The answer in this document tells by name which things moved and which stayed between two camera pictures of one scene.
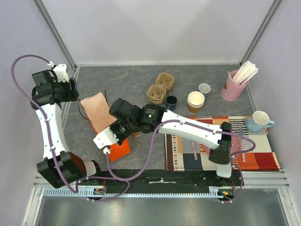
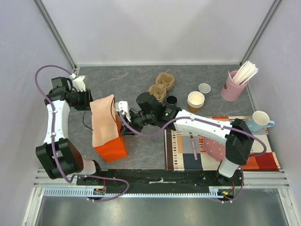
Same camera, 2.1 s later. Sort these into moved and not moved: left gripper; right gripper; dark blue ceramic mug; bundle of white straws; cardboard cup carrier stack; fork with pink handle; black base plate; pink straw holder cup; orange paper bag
Moved: right gripper; orange paper bag; left gripper
Not moved: pink straw holder cup; bundle of white straws; cardboard cup carrier stack; fork with pink handle; black base plate; dark blue ceramic mug
